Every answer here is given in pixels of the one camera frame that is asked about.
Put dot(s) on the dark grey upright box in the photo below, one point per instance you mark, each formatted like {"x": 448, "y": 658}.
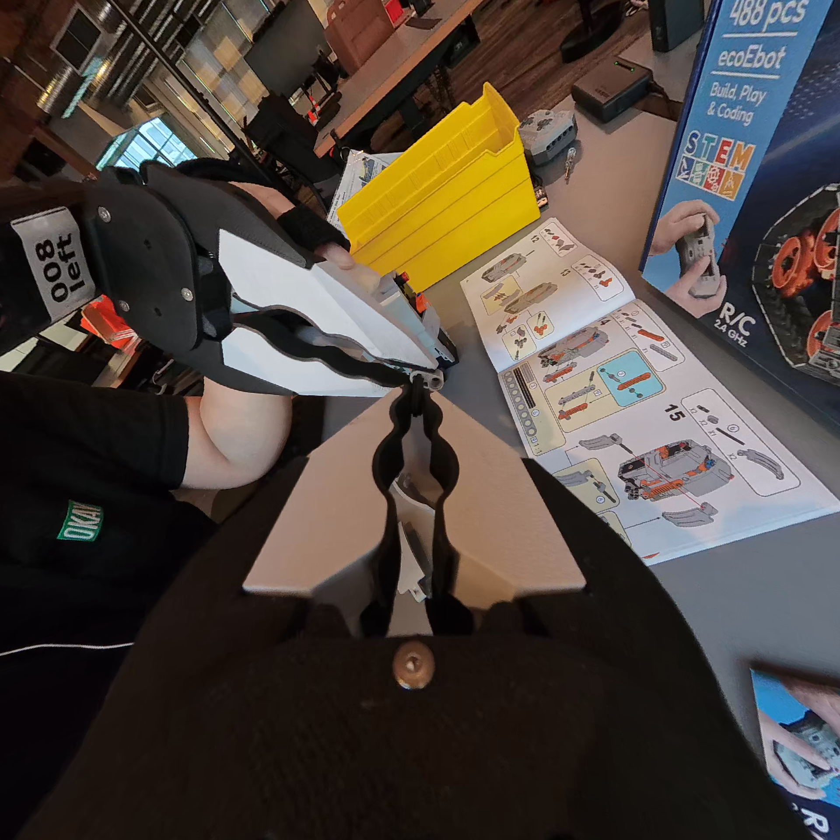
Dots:
{"x": 676, "y": 23}

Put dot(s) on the blue robot kit box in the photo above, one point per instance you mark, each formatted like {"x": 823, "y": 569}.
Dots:
{"x": 754, "y": 197}

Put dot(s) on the black connector pin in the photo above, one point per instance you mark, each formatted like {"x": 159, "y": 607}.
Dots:
{"x": 416, "y": 397}

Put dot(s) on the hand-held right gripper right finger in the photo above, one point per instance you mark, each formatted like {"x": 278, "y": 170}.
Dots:
{"x": 505, "y": 525}

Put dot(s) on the brown cardboard box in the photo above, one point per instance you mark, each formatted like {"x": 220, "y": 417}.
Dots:
{"x": 358, "y": 33}

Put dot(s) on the black charger box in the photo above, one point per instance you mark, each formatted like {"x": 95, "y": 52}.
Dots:
{"x": 610, "y": 88}

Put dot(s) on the person's left forearm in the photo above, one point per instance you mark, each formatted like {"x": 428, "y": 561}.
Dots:
{"x": 243, "y": 433}

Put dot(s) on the grey orange brick assembly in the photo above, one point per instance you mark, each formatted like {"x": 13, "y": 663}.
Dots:
{"x": 430, "y": 328}

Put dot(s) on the small screwdriver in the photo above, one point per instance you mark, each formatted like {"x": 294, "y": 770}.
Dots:
{"x": 571, "y": 161}

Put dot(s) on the grey battery hub brick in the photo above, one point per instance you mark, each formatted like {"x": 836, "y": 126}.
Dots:
{"x": 548, "y": 134}

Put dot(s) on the long wooden table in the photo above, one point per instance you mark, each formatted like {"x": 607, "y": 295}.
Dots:
{"x": 394, "y": 72}

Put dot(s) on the printed paper sheet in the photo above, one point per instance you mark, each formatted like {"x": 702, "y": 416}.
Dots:
{"x": 358, "y": 180}

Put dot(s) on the black office chair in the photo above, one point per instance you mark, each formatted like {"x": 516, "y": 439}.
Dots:
{"x": 282, "y": 131}

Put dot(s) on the person's left hand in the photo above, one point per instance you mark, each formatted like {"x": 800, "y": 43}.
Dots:
{"x": 336, "y": 256}

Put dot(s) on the grey desk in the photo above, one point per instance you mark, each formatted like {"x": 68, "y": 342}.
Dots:
{"x": 590, "y": 197}

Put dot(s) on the black pole stand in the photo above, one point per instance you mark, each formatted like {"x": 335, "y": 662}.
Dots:
{"x": 590, "y": 39}

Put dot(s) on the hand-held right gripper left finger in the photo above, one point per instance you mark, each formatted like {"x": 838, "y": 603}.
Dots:
{"x": 315, "y": 525}

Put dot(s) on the open instruction booklet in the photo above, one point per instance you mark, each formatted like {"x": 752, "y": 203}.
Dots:
{"x": 656, "y": 394}

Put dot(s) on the yellow plastic bin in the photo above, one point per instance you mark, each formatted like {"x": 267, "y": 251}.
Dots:
{"x": 446, "y": 216}

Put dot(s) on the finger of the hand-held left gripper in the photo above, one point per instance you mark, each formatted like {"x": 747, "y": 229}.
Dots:
{"x": 295, "y": 282}
{"x": 275, "y": 354}

